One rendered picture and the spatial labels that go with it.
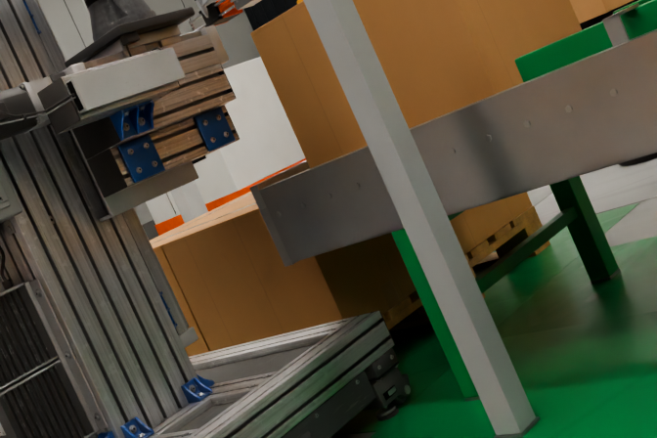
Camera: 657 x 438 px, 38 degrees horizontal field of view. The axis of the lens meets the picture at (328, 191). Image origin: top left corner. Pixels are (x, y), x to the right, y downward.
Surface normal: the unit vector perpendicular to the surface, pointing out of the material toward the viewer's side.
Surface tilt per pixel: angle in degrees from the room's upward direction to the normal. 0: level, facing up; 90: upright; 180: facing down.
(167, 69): 90
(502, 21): 90
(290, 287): 90
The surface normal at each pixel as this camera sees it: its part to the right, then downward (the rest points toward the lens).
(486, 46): 0.64, -0.23
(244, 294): -0.62, 0.33
